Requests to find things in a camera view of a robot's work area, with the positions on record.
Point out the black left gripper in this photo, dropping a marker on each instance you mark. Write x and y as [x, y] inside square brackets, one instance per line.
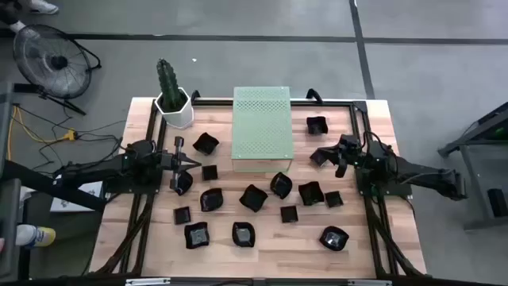
[176, 161]

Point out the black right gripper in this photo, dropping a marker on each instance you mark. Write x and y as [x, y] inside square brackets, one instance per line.
[349, 155]

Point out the black small square plate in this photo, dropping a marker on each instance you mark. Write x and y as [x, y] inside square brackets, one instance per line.
[182, 215]
[316, 159]
[209, 173]
[334, 199]
[289, 214]

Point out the black wavy square bowl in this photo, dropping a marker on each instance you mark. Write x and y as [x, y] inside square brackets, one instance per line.
[311, 193]
[317, 125]
[253, 198]
[197, 235]
[206, 144]

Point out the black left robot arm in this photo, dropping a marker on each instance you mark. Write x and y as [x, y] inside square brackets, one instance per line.
[119, 167]

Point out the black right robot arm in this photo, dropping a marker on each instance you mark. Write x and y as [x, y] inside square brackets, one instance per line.
[420, 175]

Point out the green perforated metal shelf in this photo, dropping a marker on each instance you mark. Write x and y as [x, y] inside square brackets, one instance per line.
[262, 131]

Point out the green cactus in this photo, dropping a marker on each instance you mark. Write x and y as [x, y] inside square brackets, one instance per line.
[168, 85]

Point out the white cardboard box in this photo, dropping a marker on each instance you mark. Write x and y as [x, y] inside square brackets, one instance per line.
[65, 202]

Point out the grey metal stand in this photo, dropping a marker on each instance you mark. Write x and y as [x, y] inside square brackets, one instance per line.
[474, 175]

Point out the black diagonal metal beam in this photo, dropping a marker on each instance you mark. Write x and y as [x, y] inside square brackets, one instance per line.
[31, 180]

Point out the white yellow spray bottle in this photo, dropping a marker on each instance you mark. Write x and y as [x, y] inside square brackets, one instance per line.
[35, 236]

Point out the black floor fan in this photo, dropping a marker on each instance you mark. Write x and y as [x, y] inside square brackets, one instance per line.
[51, 61]

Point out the black box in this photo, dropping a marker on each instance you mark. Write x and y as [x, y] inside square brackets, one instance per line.
[498, 202]

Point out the person's white shoe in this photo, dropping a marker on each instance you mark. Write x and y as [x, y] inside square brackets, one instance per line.
[18, 26]
[43, 6]

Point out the black aluminium table frame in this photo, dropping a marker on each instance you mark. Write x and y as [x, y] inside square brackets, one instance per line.
[325, 103]

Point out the silver edge bracket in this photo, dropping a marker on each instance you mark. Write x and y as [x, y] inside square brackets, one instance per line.
[147, 281]
[369, 283]

